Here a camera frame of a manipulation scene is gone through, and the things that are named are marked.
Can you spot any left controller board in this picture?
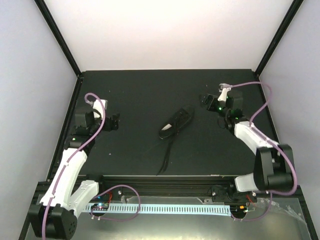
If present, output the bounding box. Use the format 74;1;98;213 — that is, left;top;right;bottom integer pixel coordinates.
90;202;109;211

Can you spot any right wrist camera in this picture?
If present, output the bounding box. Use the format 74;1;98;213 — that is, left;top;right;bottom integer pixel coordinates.
217;83;233;102

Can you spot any white slotted cable duct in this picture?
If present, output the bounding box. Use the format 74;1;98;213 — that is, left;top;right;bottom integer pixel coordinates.
83;203;231;217

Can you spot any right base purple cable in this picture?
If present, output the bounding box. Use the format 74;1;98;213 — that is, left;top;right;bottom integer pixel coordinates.
229;192;273;223

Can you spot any black aluminium rail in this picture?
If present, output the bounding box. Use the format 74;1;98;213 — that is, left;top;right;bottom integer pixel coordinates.
74;174;258;204

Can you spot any controller board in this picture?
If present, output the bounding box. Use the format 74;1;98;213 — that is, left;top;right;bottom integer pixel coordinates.
230;203;257;214
90;202;109;211

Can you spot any right frame post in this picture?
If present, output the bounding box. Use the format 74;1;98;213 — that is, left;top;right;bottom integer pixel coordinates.
254;0;304;78

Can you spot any left frame post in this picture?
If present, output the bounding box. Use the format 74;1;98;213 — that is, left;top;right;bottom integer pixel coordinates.
34;0;82;78

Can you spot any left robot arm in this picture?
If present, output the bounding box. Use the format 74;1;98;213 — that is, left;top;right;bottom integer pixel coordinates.
27;106;120;240

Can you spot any right controller board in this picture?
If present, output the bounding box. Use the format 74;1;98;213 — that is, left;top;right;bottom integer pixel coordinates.
230;203;257;214

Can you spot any black sneaker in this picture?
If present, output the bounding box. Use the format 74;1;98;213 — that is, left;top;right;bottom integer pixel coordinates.
158;105;195;139

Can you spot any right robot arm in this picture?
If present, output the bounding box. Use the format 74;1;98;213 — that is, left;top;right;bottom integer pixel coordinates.
199;88;298;202

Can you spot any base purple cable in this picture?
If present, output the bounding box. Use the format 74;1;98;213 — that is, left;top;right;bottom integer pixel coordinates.
89;184;142;222
229;192;273;223

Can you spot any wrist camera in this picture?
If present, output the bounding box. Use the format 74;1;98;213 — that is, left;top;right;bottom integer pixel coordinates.
92;99;108;119
217;83;233;102

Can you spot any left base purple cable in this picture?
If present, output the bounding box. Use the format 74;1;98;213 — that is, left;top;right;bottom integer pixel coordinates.
89;184;142;222

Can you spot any frame post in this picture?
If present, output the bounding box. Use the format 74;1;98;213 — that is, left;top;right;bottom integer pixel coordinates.
34;0;82;78
254;0;304;78

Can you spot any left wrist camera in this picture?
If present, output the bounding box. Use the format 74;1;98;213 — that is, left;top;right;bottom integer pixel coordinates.
92;99;108;119

